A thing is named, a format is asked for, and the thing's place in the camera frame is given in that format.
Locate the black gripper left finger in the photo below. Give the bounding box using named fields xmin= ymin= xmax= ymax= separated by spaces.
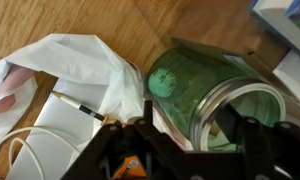
xmin=61 ymin=101 xmax=204 ymax=180

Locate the white cable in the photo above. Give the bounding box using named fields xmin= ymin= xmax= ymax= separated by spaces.
xmin=0 ymin=126 xmax=83 ymax=180

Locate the white pencil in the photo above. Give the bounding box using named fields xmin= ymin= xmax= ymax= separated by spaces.
xmin=52 ymin=91 xmax=118 ymax=125

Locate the green glass jar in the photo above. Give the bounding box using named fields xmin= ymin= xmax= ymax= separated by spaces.
xmin=147 ymin=48 xmax=286 ymax=152

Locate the blue white box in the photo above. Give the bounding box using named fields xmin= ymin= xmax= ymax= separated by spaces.
xmin=248 ymin=0 xmax=300 ymax=53

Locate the white paper sheet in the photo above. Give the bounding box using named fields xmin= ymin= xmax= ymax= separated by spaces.
xmin=6 ymin=79 xmax=108 ymax=180

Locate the white plastic bag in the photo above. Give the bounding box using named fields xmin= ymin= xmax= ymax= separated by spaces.
xmin=0 ymin=33 xmax=194 ymax=153

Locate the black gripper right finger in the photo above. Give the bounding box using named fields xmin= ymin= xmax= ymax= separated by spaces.
xmin=215 ymin=105 xmax=300 ymax=180

